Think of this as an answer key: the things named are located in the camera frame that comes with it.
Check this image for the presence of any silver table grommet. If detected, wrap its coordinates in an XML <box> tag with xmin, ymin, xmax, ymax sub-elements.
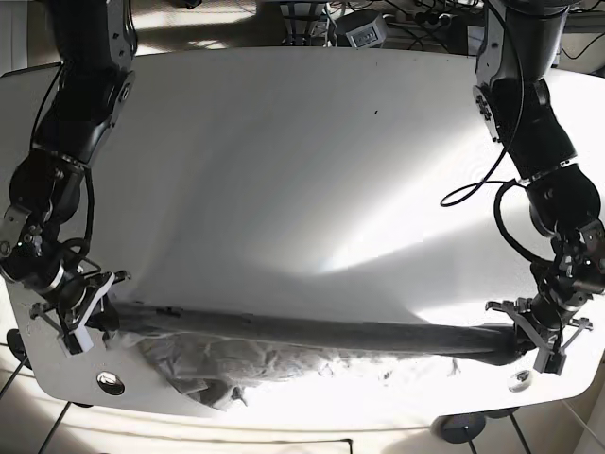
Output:
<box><xmin>96</xmin><ymin>371</ymin><xmax>126</xmax><ymax>396</ymax></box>
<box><xmin>507</xmin><ymin>369</ymin><xmax>533</xmax><ymax>393</ymax></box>

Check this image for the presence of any right silver table grommet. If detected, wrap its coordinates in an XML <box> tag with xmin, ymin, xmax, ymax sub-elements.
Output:
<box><xmin>507</xmin><ymin>369</ymin><xmax>533</xmax><ymax>393</ymax></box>

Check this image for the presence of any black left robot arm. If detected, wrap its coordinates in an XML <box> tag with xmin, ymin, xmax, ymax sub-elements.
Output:
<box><xmin>474</xmin><ymin>1</ymin><xmax>604</xmax><ymax>375</ymax></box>

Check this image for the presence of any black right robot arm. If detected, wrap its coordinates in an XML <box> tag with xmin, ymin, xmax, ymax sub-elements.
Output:
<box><xmin>1</xmin><ymin>1</ymin><xmax>138</xmax><ymax>355</ymax></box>

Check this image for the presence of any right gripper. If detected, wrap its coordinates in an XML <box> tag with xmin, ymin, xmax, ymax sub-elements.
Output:
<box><xmin>29</xmin><ymin>270</ymin><xmax>130</xmax><ymax>356</ymax></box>

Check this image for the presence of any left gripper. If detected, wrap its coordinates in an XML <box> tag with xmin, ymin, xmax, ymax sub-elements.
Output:
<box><xmin>485</xmin><ymin>296</ymin><xmax>594</xmax><ymax>375</ymax></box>

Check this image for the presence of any grey multi-socket box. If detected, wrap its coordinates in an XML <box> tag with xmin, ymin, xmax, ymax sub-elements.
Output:
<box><xmin>344</xmin><ymin>9</ymin><xmax>388</xmax><ymax>49</ymax></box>

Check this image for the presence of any left black table leg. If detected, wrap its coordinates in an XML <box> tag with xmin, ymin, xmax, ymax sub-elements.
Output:
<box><xmin>38</xmin><ymin>401</ymin><xmax>72</xmax><ymax>454</ymax></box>

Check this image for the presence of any left silver table grommet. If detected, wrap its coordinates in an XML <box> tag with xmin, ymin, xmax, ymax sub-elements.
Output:
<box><xmin>96</xmin><ymin>371</ymin><xmax>126</xmax><ymax>396</ymax></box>

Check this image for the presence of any black round stand base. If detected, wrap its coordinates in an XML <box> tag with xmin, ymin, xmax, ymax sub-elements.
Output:
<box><xmin>438</xmin><ymin>413</ymin><xmax>486</xmax><ymax>445</ymax></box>

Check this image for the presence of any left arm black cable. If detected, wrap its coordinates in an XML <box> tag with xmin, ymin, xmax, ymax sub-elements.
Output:
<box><xmin>439</xmin><ymin>18</ymin><xmax>554</xmax><ymax>266</ymax></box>

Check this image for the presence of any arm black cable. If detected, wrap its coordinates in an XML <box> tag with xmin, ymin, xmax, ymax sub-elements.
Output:
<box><xmin>56</xmin><ymin>165</ymin><xmax>103</xmax><ymax>280</ymax></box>
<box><xmin>439</xmin><ymin>18</ymin><xmax>554</xmax><ymax>266</ymax></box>

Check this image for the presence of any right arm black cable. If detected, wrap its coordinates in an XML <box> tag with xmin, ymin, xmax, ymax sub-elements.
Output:
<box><xmin>56</xmin><ymin>165</ymin><xmax>103</xmax><ymax>280</ymax></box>

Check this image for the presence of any grey Hugging Face T-shirt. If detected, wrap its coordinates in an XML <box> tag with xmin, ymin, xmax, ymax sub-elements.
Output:
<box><xmin>86</xmin><ymin>303</ymin><xmax>535</xmax><ymax>410</ymax></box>

